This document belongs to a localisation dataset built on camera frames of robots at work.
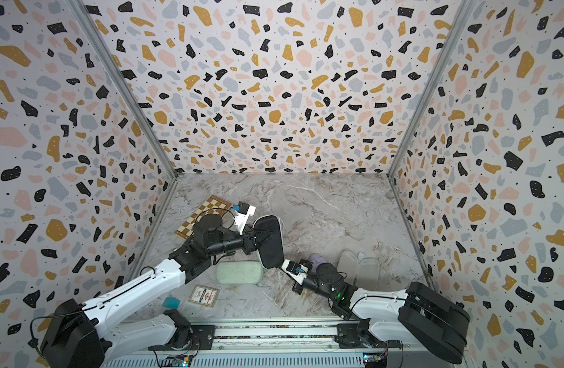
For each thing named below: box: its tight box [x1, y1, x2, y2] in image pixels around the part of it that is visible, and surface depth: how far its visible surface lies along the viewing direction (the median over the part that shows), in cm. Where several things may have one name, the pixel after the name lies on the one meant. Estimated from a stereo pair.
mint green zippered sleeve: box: [216, 260, 264, 285], surface depth 86 cm
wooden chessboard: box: [173, 194, 233, 240], surface depth 105 cm
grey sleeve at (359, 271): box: [336, 249, 380, 291], surface depth 92 cm
